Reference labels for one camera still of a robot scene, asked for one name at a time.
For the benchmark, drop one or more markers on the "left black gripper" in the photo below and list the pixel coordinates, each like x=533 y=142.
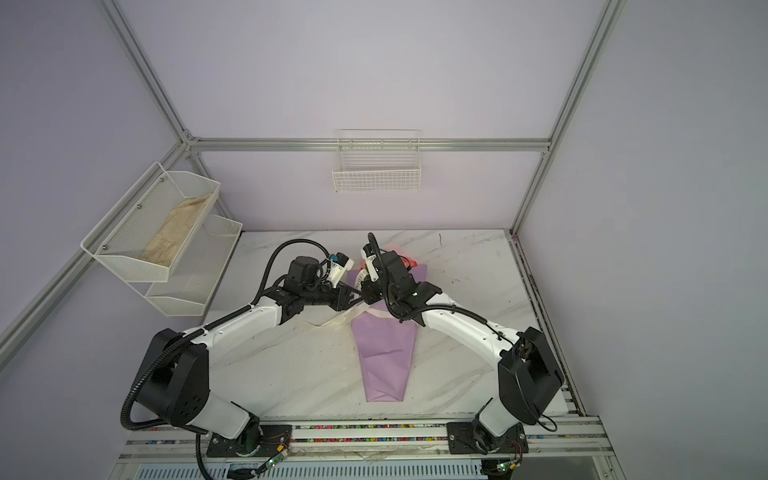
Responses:
x=343 y=295

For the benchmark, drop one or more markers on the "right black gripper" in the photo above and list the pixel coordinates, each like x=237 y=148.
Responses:
x=366 y=287

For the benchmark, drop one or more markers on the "pink purple wrapping paper sheet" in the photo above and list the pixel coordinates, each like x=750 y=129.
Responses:
x=385 y=349

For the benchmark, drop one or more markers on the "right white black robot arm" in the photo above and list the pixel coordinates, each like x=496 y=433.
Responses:
x=528 y=377

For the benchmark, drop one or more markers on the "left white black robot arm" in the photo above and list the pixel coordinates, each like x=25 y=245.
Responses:
x=173 y=386

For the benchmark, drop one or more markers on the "white mesh lower shelf basket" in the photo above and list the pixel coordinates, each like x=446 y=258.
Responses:
x=193 y=283

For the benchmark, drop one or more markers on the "white mesh shelf basket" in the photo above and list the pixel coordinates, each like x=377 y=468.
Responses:
x=120 y=237
x=193 y=283

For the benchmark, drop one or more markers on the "beige cloth in basket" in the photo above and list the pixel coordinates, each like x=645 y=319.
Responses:
x=166 y=244

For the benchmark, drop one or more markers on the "white mesh upper shelf basket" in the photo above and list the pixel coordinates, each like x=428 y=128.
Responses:
x=120 y=237

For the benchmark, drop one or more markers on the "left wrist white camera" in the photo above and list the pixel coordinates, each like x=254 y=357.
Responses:
x=339 y=265

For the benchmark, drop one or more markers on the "wrist white camera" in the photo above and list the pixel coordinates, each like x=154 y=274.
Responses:
x=370 y=254
x=339 y=265

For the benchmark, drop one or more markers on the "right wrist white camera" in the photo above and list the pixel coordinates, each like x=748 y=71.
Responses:
x=370 y=254

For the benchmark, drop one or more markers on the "white wire wall basket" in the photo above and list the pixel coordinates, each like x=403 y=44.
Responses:
x=377 y=160

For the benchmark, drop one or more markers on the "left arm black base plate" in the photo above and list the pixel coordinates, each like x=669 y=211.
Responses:
x=260 y=441

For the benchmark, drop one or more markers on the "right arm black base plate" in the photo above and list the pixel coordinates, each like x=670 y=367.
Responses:
x=473 y=438

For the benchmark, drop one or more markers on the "aluminium front rail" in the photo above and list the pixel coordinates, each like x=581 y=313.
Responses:
x=384 y=440

